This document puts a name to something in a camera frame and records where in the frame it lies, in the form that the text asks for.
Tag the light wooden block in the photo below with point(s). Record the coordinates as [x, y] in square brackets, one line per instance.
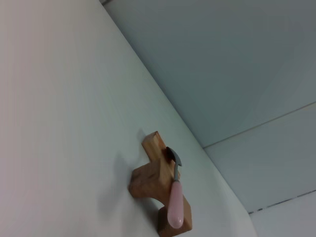
[154, 145]

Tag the dark arched wooden block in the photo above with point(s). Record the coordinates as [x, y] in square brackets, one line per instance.
[150, 181]

